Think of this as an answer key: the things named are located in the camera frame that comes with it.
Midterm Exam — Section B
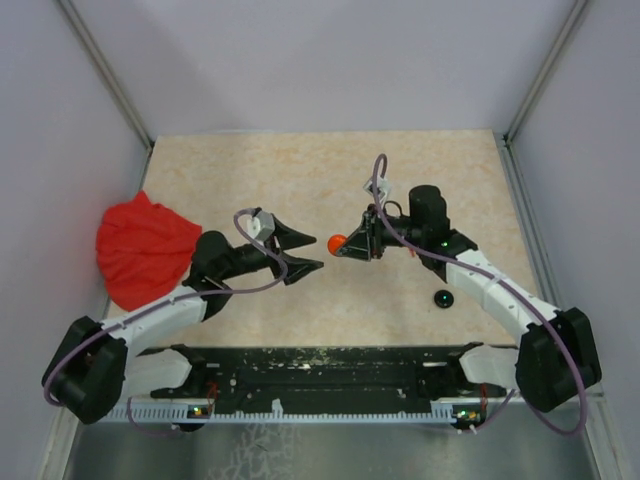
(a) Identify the white slotted cable duct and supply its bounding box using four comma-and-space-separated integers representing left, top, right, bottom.
103, 400, 482, 428

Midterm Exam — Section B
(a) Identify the aluminium side rail right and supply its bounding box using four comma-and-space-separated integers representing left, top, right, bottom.
496, 136, 602, 413

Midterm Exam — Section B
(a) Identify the aluminium corner post right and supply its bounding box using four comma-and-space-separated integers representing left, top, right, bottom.
502, 0, 592, 147

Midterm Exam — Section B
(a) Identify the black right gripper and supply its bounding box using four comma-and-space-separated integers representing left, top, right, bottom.
336, 204, 425, 261

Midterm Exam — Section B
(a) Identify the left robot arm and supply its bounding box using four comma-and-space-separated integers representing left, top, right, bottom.
42, 209, 324, 425

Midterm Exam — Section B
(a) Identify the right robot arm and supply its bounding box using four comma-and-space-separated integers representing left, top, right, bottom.
328, 185, 602, 413

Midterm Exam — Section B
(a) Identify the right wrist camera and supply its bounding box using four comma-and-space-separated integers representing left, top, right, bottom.
363, 176, 392, 204

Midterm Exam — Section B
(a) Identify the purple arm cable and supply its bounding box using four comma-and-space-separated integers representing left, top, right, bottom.
372, 153, 589, 437
43, 208, 289, 439

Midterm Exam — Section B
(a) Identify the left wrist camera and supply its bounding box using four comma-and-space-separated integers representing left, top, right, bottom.
246, 210, 276, 243

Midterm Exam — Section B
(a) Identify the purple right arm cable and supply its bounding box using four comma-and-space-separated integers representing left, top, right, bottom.
372, 153, 589, 437

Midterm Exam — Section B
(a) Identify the black round charging case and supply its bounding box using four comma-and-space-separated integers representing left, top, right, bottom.
433, 290, 455, 309

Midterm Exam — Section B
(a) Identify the aluminium corner post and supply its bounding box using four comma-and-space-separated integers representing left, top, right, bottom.
502, 0, 592, 147
54, 0, 154, 150

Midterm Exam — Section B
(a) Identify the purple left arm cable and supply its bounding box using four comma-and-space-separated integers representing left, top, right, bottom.
43, 208, 289, 439

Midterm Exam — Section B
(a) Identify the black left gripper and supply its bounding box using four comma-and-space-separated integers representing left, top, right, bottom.
218, 214, 323, 284

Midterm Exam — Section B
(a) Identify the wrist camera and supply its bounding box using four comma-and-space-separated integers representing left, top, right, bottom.
363, 176, 392, 204
246, 210, 276, 243

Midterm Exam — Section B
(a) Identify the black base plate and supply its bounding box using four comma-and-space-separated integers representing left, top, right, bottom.
151, 346, 506, 429

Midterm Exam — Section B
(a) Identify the aluminium corner post left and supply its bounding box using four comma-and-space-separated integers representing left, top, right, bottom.
54, 0, 154, 150

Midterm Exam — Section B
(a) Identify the red crumpled cloth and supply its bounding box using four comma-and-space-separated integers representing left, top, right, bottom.
95, 191, 203, 312

